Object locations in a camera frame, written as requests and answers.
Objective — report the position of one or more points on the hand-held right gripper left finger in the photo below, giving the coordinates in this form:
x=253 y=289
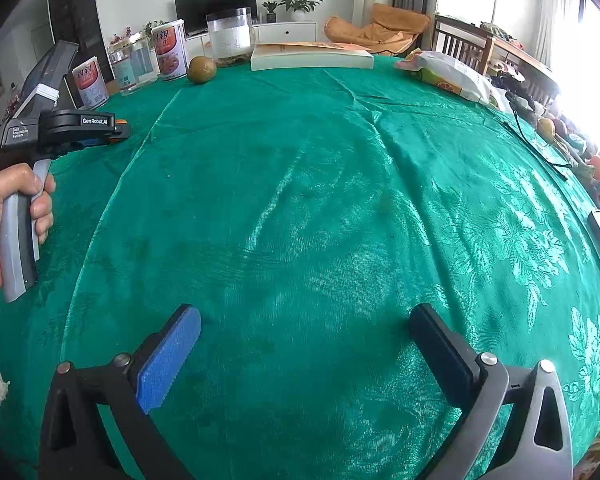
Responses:
x=167 y=360

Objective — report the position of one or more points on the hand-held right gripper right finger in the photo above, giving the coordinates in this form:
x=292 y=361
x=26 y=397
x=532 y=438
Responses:
x=440 y=355

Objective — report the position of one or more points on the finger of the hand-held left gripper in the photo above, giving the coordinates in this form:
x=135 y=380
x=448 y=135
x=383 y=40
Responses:
x=92 y=142

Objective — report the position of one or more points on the small white red can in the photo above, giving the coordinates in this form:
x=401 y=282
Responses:
x=90 y=85

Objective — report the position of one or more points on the glass jar with blue label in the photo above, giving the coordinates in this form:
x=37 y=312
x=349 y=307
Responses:
x=132 y=67

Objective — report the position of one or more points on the pink flower bunch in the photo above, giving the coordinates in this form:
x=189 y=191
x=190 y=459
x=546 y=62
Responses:
x=121 y=36

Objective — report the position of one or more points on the tall red label can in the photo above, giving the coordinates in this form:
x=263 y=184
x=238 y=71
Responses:
x=170 y=52

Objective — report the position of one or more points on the green plant in white pot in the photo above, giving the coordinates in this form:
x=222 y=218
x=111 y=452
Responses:
x=152 y=27

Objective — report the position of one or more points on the brown round fruit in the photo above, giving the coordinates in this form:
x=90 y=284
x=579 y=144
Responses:
x=202 y=70

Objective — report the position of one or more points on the dark tall cabinet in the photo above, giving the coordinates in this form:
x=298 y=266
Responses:
x=77 y=10

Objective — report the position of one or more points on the black flat television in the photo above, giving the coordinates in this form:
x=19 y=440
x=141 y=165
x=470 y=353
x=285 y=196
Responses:
x=200 y=7

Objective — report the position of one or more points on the clear plastic jar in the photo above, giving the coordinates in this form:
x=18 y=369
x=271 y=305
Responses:
x=229 y=35

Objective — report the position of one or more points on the green patterned tablecloth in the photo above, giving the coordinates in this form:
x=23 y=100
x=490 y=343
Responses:
x=300 y=200

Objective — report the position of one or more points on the small potted plant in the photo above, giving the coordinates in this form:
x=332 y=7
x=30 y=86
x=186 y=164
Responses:
x=270 y=11

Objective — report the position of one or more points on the white television cabinet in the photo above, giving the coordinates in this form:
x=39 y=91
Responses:
x=285 y=32

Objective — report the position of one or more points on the flat white book box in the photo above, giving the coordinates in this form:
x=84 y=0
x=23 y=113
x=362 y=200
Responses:
x=310 y=59

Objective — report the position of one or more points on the orange round ball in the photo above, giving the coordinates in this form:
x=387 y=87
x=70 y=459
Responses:
x=597 y=167

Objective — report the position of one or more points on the large leafy potted plant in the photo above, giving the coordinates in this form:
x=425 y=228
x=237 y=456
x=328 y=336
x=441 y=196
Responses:
x=300 y=5

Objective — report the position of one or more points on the yellow round fruit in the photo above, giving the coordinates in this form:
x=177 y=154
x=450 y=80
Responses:
x=546 y=129

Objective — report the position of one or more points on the black bag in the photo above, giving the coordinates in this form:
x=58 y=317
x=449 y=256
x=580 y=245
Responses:
x=517 y=91

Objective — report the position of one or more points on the fruit print snack bag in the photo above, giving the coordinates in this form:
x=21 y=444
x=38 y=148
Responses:
x=450 y=75

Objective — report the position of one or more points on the orange lounge chair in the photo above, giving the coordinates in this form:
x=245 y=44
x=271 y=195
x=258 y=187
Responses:
x=380 y=30

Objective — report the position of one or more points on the white sheer curtain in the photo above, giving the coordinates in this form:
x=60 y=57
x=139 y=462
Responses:
x=557 y=10

